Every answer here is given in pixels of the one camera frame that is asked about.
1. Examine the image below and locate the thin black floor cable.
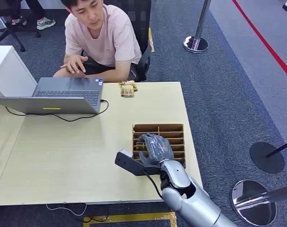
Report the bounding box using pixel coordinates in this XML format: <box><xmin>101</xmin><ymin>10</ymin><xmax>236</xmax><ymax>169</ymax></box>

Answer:
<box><xmin>82</xmin><ymin>214</ymin><xmax>110</xmax><ymax>224</ymax></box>

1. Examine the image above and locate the yellow floor tape frame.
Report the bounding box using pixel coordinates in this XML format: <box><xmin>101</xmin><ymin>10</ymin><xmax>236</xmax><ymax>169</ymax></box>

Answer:
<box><xmin>82</xmin><ymin>211</ymin><xmax>178</xmax><ymax>227</ymax></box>

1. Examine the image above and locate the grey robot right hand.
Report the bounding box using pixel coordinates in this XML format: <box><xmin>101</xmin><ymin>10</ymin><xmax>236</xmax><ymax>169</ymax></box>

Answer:
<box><xmin>137</xmin><ymin>133</ymin><xmax>175</xmax><ymax>167</ymax></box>

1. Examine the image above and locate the thin white cable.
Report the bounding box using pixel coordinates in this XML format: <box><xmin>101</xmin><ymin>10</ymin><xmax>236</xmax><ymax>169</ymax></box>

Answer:
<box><xmin>45</xmin><ymin>203</ymin><xmax>88</xmax><ymax>218</ymax></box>

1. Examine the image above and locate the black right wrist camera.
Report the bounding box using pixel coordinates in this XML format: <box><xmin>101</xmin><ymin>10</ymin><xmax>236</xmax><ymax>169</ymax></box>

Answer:
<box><xmin>114</xmin><ymin>149</ymin><xmax>162</xmax><ymax>177</ymax></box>

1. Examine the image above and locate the black mesh office chair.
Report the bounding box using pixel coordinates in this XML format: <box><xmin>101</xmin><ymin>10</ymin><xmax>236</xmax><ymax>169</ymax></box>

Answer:
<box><xmin>104</xmin><ymin>0</ymin><xmax>153</xmax><ymax>83</ymax></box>

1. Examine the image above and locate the white cabinet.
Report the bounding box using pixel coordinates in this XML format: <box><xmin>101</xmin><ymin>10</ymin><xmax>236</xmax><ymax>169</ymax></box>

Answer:
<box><xmin>0</xmin><ymin>45</ymin><xmax>38</xmax><ymax>98</ymax></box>

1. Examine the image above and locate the black swivel office chair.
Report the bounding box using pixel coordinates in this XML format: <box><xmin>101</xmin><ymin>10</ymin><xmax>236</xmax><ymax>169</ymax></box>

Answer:
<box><xmin>0</xmin><ymin>0</ymin><xmax>42</xmax><ymax>53</ymax></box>

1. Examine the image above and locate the chrome stanchion with small base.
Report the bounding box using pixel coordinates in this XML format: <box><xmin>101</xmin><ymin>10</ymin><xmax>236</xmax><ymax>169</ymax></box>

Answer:
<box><xmin>183</xmin><ymin>0</ymin><xmax>212</xmax><ymax>54</ymax></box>

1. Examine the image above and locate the brown slotted card organizer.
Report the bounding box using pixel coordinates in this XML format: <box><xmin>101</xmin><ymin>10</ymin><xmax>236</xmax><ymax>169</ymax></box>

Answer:
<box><xmin>132</xmin><ymin>123</ymin><xmax>187</xmax><ymax>169</ymax></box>

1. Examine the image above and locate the grey laptop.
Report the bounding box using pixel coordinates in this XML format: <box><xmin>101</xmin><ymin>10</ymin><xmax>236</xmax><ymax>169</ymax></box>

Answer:
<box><xmin>0</xmin><ymin>77</ymin><xmax>104</xmax><ymax>115</ymax></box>

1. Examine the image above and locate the yellow floor tape strip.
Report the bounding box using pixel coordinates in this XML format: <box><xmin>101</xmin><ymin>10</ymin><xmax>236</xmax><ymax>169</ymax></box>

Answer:
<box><xmin>147</xmin><ymin>27</ymin><xmax>155</xmax><ymax>53</ymax></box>

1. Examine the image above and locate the person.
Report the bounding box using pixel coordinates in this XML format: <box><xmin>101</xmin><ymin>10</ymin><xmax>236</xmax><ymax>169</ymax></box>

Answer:
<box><xmin>53</xmin><ymin>0</ymin><xmax>142</xmax><ymax>83</ymax></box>

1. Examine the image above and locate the red floor tape line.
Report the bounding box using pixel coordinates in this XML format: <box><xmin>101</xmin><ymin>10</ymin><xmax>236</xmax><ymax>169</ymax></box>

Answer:
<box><xmin>231</xmin><ymin>0</ymin><xmax>287</xmax><ymax>85</ymax></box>

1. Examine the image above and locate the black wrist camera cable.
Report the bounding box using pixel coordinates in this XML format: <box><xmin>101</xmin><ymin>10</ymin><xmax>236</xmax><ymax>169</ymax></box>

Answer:
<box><xmin>143</xmin><ymin>170</ymin><xmax>164</xmax><ymax>200</ymax></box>

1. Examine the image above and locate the black stanchion with black base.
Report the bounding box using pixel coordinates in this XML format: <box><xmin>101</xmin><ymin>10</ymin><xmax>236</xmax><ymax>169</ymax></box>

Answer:
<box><xmin>249</xmin><ymin>138</ymin><xmax>287</xmax><ymax>175</ymax></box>

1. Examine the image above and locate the yellow snack packet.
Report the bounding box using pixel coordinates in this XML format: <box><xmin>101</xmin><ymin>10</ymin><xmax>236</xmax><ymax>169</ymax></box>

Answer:
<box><xmin>118</xmin><ymin>80</ymin><xmax>138</xmax><ymax>89</ymax></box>
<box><xmin>120</xmin><ymin>86</ymin><xmax>135</xmax><ymax>98</ymax></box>

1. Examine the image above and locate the chrome stanchion with large base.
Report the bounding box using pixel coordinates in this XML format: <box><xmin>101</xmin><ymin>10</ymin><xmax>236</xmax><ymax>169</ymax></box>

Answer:
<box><xmin>231</xmin><ymin>180</ymin><xmax>287</xmax><ymax>227</ymax></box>

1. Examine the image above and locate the person's right hand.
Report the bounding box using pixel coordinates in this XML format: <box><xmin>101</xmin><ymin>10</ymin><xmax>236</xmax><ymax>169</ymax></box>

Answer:
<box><xmin>61</xmin><ymin>54</ymin><xmax>89</xmax><ymax>75</ymax></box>

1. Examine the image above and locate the white sneaker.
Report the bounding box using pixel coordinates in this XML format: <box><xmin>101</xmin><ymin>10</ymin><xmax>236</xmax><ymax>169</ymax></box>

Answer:
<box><xmin>36</xmin><ymin>17</ymin><xmax>56</xmax><ymax>31</ymax></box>
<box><xmin>11</xmin><ymin>17</ymin><xmax>27</xmax><ymax>26</ymax></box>

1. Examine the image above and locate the black laptop cable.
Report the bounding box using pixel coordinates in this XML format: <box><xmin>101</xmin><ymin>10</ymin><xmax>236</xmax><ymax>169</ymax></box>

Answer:
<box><xmin>5</xmin><ymin>99</ymin><xmax>110</xmax><ymax>123</ymax></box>

